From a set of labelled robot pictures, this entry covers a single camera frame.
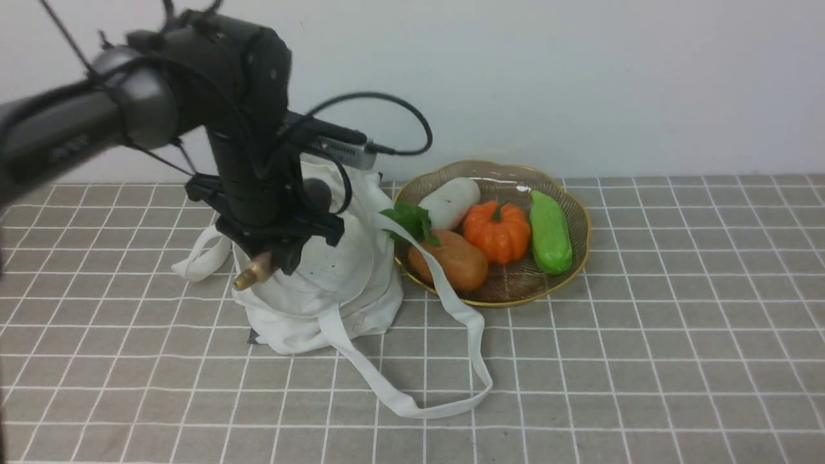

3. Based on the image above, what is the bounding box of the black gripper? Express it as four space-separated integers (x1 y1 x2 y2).
185 173 345 275

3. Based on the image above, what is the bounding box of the tan mushroom vegetable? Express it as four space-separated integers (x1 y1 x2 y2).
233 251 277 291

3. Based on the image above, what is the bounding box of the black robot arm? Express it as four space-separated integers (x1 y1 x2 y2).
1 2 344 274

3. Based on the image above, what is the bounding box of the white cloth tote bag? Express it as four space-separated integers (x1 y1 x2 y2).
171 153 494 420

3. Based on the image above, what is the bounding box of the white radish with leaves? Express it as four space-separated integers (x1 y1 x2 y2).
381 177 481 246

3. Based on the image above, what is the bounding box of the orange pumpkin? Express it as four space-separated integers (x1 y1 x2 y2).
462 200 532 265

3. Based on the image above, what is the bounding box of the gold rimmed wicker basket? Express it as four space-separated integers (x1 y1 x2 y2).
395 160 592 307

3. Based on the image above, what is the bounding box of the grey checked tablecloth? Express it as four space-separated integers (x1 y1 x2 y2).
1 175 824 463

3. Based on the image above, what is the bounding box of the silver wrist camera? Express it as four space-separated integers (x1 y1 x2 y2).
303 135 378 171

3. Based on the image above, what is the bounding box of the black camera cable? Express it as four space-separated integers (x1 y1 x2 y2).
284 92 433 217

